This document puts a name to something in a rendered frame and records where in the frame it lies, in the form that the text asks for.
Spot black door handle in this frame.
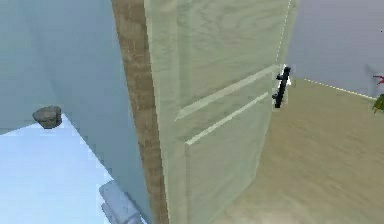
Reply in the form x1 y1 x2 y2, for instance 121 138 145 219
271 66 292 109

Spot green and red house plant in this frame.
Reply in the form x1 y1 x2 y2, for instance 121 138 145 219
371 74 384 115

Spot grey lumpy stone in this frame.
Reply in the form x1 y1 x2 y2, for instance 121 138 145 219
32 105 63 130

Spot brown wooden door frame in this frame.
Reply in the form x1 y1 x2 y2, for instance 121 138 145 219
110 0 170 224

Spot pale wooden room door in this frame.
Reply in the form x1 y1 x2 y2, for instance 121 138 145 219
143 0 300 224

